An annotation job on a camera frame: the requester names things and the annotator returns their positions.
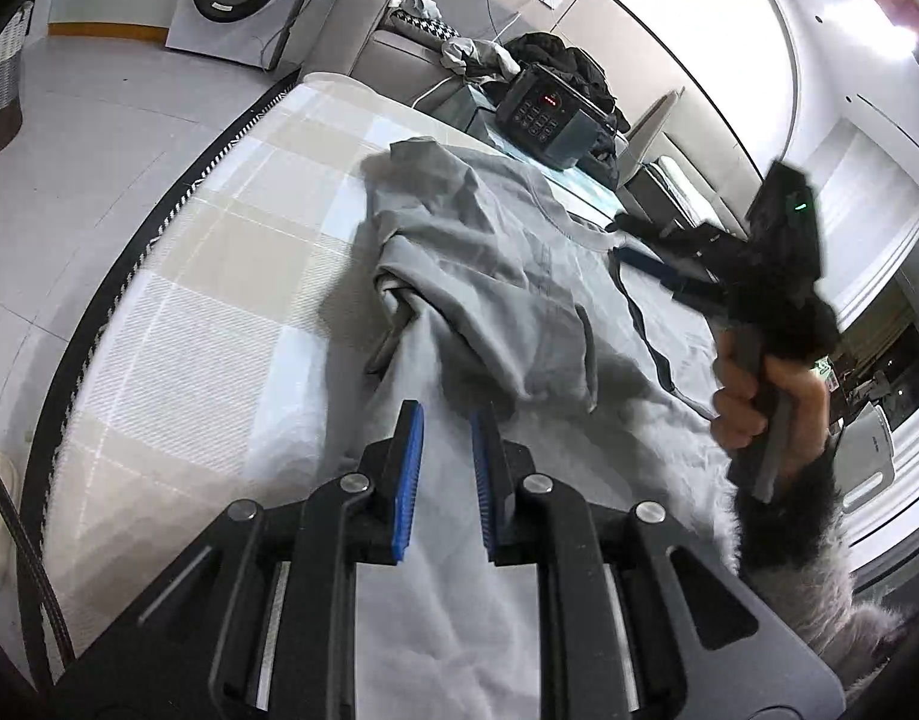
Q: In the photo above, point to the black electric cooker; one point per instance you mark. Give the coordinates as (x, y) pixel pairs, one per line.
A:
(549, 120)

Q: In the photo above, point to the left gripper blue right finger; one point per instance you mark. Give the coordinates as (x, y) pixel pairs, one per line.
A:
(500, 467)

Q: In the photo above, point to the checked beige bed sheet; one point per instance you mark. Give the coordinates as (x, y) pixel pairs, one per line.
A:
(237, 362)

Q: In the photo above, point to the woven laundry basket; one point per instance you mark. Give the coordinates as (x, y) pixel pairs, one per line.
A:
(12, 40)

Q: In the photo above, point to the right hand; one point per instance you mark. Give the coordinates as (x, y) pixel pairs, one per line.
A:
(746, 405)

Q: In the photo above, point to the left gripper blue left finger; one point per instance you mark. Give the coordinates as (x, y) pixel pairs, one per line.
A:
(384, 520)

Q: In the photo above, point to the grey sofa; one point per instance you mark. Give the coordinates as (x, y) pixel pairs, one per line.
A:
(349, 38)

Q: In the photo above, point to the grey trousers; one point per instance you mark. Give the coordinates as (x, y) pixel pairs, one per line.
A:
(496, 298)

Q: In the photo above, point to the grey furry right sleeve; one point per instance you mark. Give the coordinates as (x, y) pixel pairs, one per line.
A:
(793, 555)

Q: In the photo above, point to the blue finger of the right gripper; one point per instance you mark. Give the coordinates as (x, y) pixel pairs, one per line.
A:
(669, 236)
(705, 297)

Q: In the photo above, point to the black clothes pile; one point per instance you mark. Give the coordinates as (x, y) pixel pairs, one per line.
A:
(574, 65)

